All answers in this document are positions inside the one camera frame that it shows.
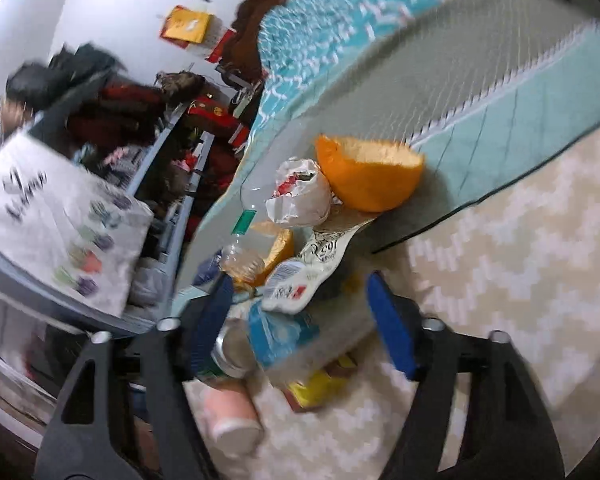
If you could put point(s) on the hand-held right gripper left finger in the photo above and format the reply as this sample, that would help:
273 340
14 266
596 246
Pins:
211 325

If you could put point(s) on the orange fruit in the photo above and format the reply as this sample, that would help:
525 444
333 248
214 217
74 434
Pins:
370 185

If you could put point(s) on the brown furry item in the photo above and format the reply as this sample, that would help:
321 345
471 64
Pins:
180 84

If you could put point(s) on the dark red clothes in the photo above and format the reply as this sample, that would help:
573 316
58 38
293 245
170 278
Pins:
115 115

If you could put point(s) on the metal drink can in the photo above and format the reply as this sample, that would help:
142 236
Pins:
232 352

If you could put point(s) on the red gift box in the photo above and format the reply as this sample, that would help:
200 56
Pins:
212 112

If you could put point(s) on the blue label plastic bottle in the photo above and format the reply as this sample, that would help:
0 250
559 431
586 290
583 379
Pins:
280 335

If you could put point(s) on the black bag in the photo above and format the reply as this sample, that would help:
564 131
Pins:
65 72

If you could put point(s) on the patterned zigzag bedsheet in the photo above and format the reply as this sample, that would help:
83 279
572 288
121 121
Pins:
505 260

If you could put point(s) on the carved wooden headboard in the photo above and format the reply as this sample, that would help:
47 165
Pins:
255 20

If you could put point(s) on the small orange peel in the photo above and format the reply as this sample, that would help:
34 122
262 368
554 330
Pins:
282 250

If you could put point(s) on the white printed cloth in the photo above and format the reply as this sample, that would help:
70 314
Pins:
45 210

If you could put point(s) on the yellow red wall calendar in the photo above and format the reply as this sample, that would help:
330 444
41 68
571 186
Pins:
185 25

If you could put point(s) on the grey metal rack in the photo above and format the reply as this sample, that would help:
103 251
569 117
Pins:
177 220

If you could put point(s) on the clear plastic bottle green band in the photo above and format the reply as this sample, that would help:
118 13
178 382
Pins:
243 222

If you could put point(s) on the white wrapper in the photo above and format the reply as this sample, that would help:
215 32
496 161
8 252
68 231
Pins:
300 200

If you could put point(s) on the white printed snack bag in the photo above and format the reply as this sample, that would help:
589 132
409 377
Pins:
325 250

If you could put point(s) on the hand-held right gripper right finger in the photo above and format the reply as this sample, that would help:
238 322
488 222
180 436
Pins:
391 330

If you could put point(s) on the yellow wrapper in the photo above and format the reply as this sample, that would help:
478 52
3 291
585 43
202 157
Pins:
315 390

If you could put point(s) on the teal patterned quilt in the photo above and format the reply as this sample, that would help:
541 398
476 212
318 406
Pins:
330 35

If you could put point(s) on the pink paper cup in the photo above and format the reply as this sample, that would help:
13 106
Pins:
230 415

